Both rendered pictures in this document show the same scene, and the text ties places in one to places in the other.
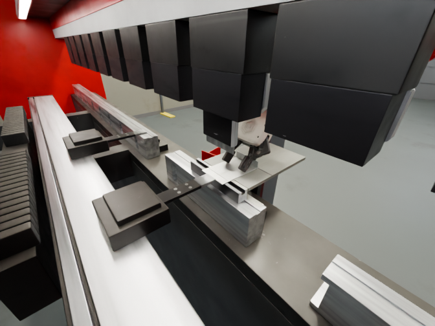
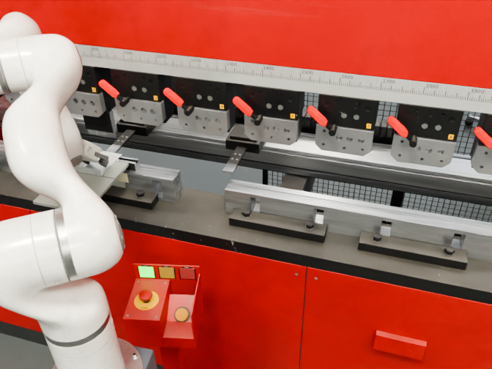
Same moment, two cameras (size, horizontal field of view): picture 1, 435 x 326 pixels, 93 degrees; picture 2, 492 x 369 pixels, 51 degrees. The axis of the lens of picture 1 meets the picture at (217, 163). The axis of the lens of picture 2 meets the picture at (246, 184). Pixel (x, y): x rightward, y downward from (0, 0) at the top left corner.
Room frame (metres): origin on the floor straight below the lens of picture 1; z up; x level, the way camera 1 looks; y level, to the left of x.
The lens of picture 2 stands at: (1.92, -0.36, 1.93)
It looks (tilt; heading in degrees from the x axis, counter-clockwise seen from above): 36 degrees down; 148
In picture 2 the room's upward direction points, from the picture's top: 1 degrees counter-clockwise
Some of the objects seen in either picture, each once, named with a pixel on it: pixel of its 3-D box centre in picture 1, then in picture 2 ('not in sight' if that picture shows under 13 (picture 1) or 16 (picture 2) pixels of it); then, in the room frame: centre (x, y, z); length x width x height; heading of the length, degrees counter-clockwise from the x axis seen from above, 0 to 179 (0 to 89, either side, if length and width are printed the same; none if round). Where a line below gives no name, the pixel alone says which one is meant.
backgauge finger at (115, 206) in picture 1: (165, 194); (128, 131); (0.36, 0.11, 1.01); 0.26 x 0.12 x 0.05; 131
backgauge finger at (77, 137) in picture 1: (109, 136); (240, 148); (0.68, 0.38, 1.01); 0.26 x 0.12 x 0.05; 131
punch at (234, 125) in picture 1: (219, 129); (99, 122); (0.45, 0.00, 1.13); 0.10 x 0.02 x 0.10; 41
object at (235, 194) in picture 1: (215, 178); (110, 160); (0.46, 0.00, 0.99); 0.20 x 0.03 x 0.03; 41
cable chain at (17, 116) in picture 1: (15, 122); (355, 124); (0.78, 0.80, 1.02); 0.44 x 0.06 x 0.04; 41
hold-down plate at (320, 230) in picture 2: (148, 138); (277, 225); (0.95, 0.35, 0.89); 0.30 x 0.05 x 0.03; 41
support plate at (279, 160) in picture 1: (256, 160); (83, 182); (0.55, -0.12, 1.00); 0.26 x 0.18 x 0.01; 131
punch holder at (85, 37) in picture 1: (98, 53); (425, 129); (1.20, 0.63, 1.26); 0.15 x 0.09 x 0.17; 41
